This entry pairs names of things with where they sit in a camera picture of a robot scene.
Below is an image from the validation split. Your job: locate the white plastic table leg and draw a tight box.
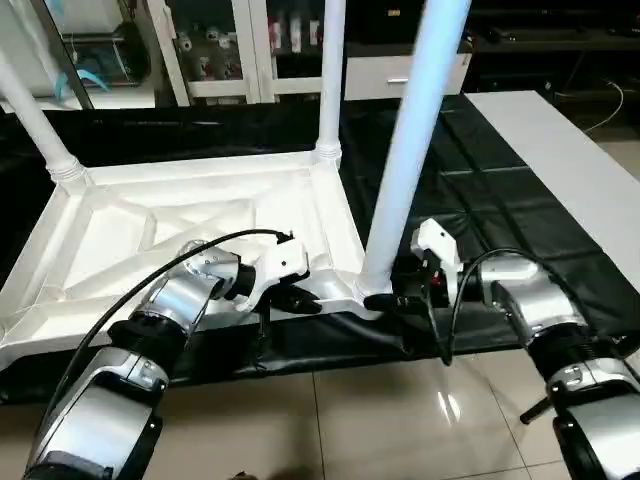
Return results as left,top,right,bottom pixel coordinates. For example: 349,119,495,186
0,48,91,189
354,0,472,303
313,0,349,167

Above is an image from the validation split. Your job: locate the white plastic table top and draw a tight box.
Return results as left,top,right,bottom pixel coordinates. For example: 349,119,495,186
0,148,389,367

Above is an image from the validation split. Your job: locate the black work mat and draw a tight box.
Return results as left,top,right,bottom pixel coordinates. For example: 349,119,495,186
0,92,640,401

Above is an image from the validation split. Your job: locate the black metal stand leg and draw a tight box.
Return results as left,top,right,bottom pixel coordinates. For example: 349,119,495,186
518,335,640,427

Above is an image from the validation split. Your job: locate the white drawer unit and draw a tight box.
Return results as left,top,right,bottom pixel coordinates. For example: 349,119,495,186
344,54,472,102

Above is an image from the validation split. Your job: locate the white glass door cabinet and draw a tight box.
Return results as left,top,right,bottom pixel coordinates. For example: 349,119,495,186
145,0,349,107

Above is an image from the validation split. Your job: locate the white drawer cabinet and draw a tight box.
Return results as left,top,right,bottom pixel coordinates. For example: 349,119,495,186
350,0,640,99

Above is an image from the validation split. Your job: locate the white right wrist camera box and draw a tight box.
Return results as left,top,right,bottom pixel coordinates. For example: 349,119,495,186
411,219,464,301

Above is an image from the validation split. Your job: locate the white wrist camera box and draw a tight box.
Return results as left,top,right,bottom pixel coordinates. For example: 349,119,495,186
411,219,464,301
242,234,311,311

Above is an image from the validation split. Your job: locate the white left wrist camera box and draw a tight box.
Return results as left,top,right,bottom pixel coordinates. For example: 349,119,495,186
242,234,311,311

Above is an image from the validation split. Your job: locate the blue frame trolley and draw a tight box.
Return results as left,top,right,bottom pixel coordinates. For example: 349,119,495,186
48,20,153,103

